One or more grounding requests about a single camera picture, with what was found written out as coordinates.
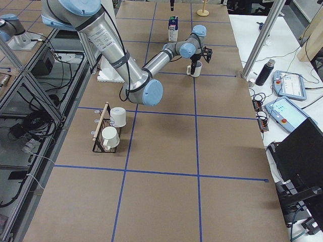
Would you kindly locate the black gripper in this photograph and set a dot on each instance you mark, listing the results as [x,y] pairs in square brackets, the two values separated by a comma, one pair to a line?
[172,3]
[194,60]

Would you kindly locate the white mug with grey inside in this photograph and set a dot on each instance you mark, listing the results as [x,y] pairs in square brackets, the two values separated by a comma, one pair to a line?
[197,70]

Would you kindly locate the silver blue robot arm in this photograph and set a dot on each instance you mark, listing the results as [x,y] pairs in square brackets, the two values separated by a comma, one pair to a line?
[140,87]

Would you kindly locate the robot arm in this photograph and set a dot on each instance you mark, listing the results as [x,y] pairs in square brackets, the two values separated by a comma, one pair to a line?
[12,27]

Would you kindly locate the blue white milk carton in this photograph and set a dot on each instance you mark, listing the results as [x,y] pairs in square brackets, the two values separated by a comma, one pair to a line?
[173,29]

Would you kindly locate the wooden stand with round base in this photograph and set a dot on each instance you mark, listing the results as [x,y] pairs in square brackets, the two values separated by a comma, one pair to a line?
[203,12]

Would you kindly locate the black water bottle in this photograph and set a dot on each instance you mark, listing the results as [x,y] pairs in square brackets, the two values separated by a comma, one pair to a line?
[265,72]

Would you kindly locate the white mug far in rack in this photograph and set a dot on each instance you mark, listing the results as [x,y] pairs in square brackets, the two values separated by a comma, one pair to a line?
[118,117]

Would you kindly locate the white mug in rack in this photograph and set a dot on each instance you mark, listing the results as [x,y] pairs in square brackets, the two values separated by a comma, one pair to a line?
[110,138]
[118,117]

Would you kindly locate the far blue teach pendant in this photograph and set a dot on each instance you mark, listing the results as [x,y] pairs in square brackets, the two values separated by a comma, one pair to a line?
[290,85]

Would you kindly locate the blue teach pendant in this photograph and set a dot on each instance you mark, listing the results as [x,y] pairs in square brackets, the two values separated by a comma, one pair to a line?
[290,85]
[286,113]

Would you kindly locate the near blue teach pendant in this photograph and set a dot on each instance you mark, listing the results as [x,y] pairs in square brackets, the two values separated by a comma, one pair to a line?
[286,113]

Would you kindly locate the white mug near in rack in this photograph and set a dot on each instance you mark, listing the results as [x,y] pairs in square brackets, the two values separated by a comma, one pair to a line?
[110,138]

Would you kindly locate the black laptop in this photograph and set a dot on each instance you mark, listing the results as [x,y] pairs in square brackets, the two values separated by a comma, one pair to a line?
[299,156]

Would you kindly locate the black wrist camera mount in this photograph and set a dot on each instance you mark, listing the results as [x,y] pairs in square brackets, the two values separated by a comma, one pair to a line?
[207,53]

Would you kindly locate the white pedestal column base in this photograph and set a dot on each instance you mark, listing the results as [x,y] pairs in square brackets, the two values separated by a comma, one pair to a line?
[111,73]

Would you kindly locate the aluminium frame post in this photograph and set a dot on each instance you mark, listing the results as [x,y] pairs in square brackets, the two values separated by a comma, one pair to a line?
[268,24]

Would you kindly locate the black wire mug rack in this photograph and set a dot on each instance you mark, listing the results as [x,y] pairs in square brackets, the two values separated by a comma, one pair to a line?
[103,122]

